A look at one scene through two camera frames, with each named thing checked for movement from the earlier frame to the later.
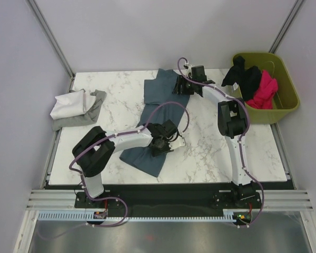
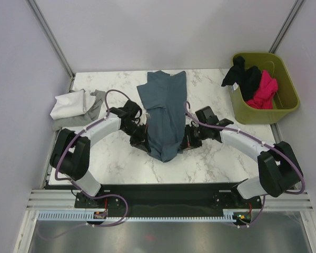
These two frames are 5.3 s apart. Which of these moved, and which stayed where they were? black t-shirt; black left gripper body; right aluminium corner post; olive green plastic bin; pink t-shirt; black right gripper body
Moved: black right gripper body; black left gripper body
Stayed: pink t-shirt; olive green plastic bin; right aluminium corner post; black t-shirt
